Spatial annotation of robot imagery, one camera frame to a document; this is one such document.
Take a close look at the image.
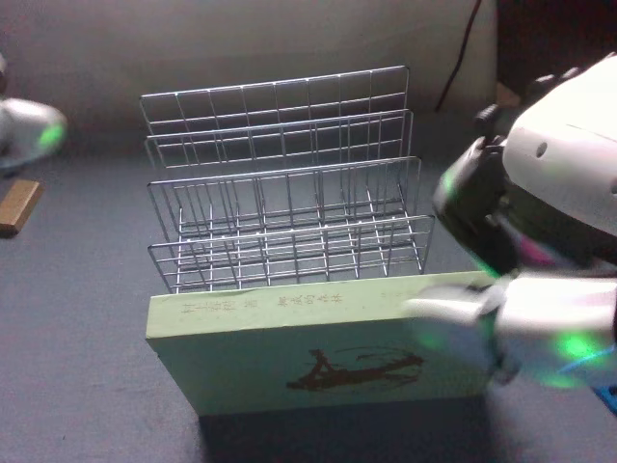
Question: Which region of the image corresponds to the light green paperback book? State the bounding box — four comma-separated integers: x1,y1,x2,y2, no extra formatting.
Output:
146,270,498,419

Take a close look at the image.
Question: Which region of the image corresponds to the silver wire file rack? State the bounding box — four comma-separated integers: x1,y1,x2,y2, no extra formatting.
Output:
139,65,437,295

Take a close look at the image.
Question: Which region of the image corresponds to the wooden block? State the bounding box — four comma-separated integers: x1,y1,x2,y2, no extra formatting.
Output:
0,178,45,239

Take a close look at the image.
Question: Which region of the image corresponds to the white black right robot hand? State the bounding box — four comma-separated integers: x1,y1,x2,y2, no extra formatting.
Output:
400,51,617,393

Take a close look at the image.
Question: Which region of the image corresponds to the blue plastic piece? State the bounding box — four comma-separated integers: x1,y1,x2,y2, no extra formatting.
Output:
596,383,617,417

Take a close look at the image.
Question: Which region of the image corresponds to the black curtain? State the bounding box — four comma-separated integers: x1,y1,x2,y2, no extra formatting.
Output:
495,0,617,100

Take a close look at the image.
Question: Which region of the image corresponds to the red cable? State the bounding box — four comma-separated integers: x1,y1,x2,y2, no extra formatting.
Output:
435,0,483,114

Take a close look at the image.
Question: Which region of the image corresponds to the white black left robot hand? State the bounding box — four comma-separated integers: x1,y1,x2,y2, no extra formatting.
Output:
0,95,69,178

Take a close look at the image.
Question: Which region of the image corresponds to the grey table cloth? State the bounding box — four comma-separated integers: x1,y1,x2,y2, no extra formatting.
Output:
0,144,617,463

